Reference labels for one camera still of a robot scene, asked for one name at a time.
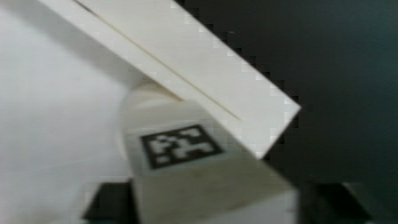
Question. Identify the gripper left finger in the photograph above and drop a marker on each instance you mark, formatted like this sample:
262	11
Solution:
109	210

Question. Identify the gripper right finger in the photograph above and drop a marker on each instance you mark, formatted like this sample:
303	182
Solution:
329	205

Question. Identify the white square tabletop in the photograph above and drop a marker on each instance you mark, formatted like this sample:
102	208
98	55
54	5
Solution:
65	83

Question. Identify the white U-shaped fence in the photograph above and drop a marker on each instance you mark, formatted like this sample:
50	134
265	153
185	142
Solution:
235	92

